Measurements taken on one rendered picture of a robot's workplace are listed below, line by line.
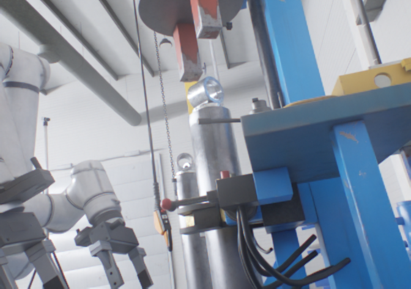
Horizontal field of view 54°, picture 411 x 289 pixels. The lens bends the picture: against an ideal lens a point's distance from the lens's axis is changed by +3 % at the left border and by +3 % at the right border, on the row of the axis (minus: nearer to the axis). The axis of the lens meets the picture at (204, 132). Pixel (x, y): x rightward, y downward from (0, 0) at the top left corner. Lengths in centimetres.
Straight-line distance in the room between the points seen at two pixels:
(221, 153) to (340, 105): 102
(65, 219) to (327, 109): 73
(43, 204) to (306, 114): 68
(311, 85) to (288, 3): 44
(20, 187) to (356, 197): 58
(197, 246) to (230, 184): 194
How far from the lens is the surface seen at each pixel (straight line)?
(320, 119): 80
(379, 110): 82
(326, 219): 171
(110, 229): 98
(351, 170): 81
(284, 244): 207
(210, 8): 194
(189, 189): 311
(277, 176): 114
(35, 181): 65
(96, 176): 107
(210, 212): 151
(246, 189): 115
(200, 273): 306
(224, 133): 180
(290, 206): 147
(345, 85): 88
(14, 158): 114
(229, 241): 170
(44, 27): 871
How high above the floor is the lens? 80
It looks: 18 degrees up
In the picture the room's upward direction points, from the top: 9 degrees counter-clockwise
